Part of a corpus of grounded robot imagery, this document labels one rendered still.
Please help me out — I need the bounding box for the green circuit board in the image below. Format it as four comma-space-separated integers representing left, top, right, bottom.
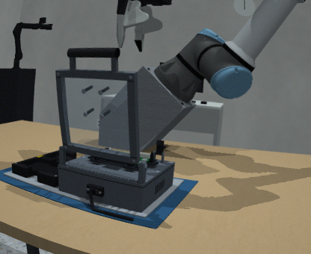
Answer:
140, 152, 150, 162

